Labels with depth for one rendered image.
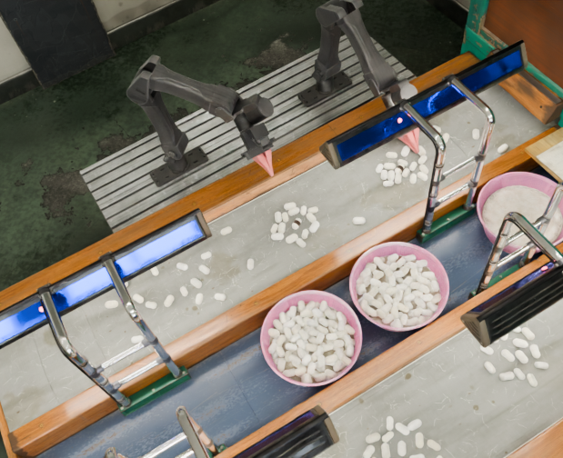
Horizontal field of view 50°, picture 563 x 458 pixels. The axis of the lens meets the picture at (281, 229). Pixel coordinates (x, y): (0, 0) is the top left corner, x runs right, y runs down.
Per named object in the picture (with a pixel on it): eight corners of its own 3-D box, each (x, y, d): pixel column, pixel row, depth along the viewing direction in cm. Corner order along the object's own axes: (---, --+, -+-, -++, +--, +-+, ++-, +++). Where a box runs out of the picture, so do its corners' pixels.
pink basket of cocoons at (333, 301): (247, 334, 170) (242, 321, 162) (327, 288, 176) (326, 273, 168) (296, 415, 157) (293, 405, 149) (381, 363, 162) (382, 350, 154)
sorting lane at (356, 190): (-16, 345, 172) (-19, 343, 170) (489, 78, 207) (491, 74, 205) (14, 438, 157) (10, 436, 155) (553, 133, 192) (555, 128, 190)
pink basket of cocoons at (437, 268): (330, 308, 172) (329, 293, 164) (383, 243, 182) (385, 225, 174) (411, 362, 162) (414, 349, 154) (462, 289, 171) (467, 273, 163)
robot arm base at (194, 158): (205, 144, 200) (195, 132, 204) (151, 174, 196) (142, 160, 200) (209, 160, 207) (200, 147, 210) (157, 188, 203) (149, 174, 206)
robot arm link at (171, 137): (191, 144, 199) (152, 69, 173) (184, 160, 196) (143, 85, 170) (175, 144, 201) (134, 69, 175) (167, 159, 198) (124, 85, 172)
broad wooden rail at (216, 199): (-2, 332, 190) (-33, 306, 174) (461, 87, 225) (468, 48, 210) (9, 363, 184) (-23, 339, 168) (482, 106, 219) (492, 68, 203)
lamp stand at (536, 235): (467, 298, 170) (499, 209, 132) (523, 263, 174) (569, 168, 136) (514, 353, 160) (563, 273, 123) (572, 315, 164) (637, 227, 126)
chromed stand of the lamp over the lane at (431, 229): (384, 201, 190) (391, 100, 152) (435, 173, 194) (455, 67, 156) (421, 244, 180) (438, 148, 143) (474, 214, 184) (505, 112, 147)
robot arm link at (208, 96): (241, 88, 171) (138, 48, 169) (231, 111, 166) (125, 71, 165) (235, 114, 181) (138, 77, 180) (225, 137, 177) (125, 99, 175)
